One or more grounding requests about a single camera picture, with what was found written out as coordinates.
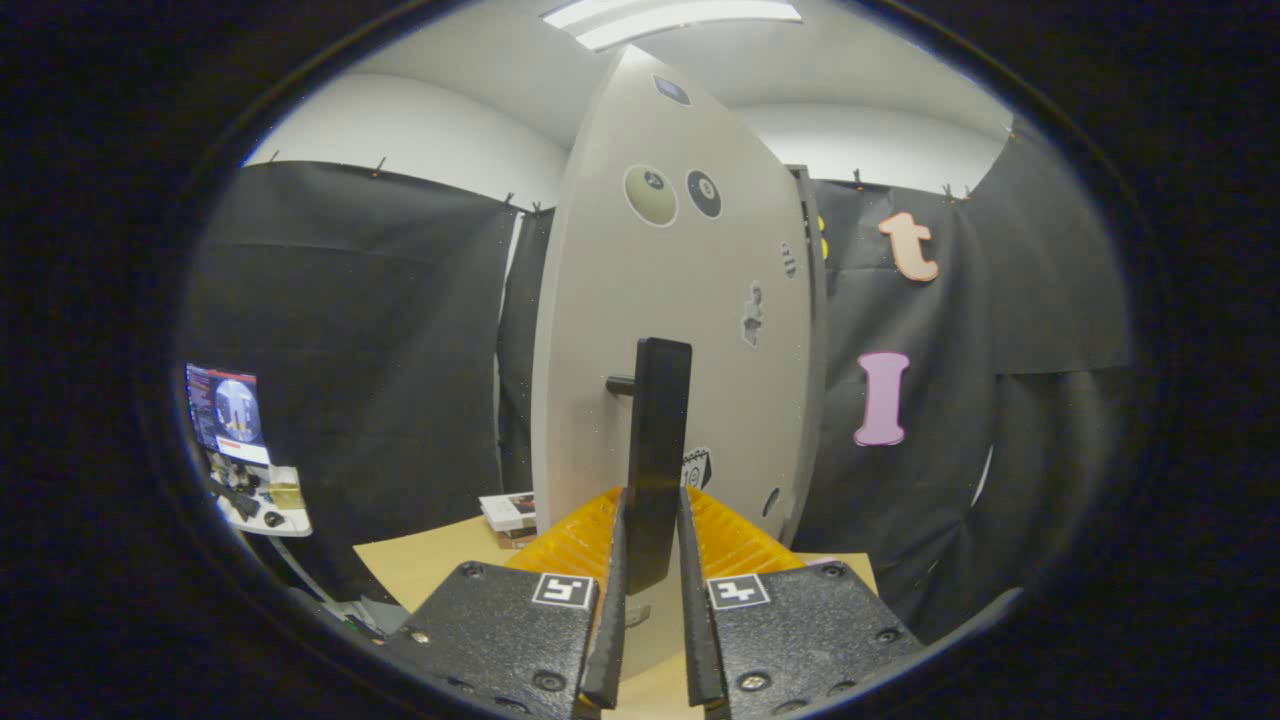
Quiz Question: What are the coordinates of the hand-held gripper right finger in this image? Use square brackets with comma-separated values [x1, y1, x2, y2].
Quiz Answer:
[676, 486, 928, 720]

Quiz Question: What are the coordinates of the black door handle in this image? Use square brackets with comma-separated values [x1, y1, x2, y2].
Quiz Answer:
[605, 337, 693, 596]

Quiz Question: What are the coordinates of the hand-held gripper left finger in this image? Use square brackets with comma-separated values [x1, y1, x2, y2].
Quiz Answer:
[383, 486, 631, 720]

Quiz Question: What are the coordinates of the large ceiling light panel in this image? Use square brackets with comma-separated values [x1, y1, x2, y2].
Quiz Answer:
[540, 0, 803, 53]

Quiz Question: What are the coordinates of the light grey shoe cabinet door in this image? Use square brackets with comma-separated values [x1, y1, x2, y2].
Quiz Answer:
[530, 43, 813, 683]

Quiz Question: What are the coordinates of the black backdrop cloth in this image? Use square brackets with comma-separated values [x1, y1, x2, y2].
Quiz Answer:
[185, 120, 1136, 641]

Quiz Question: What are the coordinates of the white cardboard box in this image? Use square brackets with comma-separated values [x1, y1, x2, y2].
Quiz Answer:
[479, 492, 538, 533]

